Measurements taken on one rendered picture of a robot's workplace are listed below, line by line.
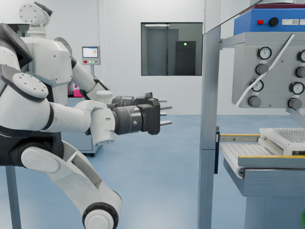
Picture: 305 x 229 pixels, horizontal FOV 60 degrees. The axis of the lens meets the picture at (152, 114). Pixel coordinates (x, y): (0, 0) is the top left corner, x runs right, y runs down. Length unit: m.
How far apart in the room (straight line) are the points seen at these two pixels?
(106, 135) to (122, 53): 5.17
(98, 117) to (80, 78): 0.55
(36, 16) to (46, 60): 0.16
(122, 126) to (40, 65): 0.34
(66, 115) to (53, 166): 0.41
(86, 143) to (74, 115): 2.71
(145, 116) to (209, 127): 0.42
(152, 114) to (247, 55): 0.34
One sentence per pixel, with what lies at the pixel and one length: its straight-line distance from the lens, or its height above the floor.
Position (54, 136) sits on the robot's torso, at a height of 0.91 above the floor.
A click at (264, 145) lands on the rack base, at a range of 1.18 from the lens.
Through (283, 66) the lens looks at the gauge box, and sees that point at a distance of 0.91.
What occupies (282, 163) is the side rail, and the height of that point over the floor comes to 0.85.
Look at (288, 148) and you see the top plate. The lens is 1.02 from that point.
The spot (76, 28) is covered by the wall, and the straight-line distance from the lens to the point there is 6.13.
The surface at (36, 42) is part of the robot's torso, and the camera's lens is 0.95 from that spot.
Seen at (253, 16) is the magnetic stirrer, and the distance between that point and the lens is 0.92.
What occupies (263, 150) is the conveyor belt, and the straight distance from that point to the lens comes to 1.17.
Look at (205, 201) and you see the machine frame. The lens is 1.33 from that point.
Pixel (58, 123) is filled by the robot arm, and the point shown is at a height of 1.05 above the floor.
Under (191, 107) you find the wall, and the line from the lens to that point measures 6.00.
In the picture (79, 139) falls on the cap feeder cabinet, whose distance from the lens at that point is 3.40.
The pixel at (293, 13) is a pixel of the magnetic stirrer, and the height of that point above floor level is 1.33.
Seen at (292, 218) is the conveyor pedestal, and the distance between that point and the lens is 1.17.
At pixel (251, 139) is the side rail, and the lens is 1.24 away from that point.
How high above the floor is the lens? 1.19
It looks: 11 degrees down
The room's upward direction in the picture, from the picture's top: straight up
